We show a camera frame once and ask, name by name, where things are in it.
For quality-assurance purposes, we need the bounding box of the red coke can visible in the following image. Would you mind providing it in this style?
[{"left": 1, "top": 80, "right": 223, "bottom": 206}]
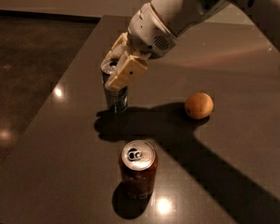
[{"left": 119, "top": 140, "right": 158, "bottom": 200}]

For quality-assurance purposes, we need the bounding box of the silver redbull can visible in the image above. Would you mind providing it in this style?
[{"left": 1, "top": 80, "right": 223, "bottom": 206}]
[{"left": 101, "top": 59, "right": 128, "bottom": 113}]

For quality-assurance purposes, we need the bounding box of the orange fruit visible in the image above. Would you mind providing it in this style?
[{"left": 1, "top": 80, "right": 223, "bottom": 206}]
[{"left": 184, "top": 92, "right": 214, "bottom": 119}]

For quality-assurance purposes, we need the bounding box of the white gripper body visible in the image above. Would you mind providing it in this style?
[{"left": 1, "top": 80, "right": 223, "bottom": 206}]
[{"left": 128, "top": 3, "right": 177, "bottom": 59}]

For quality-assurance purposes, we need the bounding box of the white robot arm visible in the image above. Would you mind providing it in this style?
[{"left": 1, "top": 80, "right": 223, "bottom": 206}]
[{"left": 105, "top": 0, "right": 280, "bottom": 91}]

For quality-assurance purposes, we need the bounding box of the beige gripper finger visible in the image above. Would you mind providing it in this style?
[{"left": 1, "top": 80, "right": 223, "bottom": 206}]
[
  {"left": 101, "top": 33, "right": 131, "bottom": 67},
  {"left": 105, "top": 52, "right": 148, "bottom": 91}
]

